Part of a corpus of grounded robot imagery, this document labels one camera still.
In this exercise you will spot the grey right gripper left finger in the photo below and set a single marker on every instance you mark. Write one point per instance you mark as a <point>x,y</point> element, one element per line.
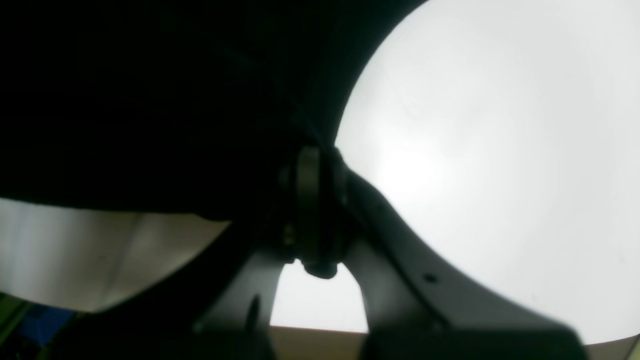
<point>219,305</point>

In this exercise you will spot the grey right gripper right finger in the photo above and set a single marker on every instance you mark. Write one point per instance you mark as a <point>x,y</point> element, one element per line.
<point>417,305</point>

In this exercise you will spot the black T-shirt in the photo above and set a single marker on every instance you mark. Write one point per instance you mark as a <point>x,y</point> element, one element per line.
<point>174,106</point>

